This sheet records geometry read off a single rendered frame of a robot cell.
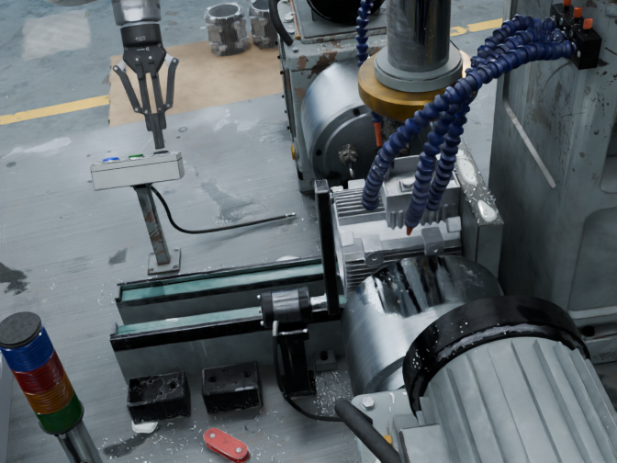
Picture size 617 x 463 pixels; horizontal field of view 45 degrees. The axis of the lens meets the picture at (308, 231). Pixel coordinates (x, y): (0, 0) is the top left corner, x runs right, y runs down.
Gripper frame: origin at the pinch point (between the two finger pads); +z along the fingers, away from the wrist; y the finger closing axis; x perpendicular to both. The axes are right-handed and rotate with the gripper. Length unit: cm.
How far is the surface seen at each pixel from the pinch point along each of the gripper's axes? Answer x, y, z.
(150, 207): 2.1, -4.3, 15.1
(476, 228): -40, 51, 20
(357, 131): -8.0, 38.4, 4.9
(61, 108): 239, -81, -10
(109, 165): -3.5, -9.6, 5.3
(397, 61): -42, 42, -6
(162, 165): -3.6, 0.5, 6.7
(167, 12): 325, -31, -60
